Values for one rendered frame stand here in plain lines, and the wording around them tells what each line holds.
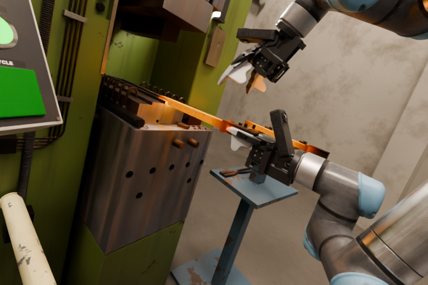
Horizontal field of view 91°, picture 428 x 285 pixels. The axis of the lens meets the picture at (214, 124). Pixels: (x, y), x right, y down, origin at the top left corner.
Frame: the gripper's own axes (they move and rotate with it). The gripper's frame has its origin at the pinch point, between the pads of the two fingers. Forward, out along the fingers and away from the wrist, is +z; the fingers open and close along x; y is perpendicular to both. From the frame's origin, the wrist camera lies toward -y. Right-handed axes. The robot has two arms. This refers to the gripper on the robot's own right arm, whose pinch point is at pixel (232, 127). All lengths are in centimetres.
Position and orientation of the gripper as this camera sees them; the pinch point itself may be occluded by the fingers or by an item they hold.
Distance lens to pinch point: 59.6
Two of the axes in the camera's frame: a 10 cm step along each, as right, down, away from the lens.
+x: 6.0, 0.3, 8.0
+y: -2.8, 9.4, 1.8
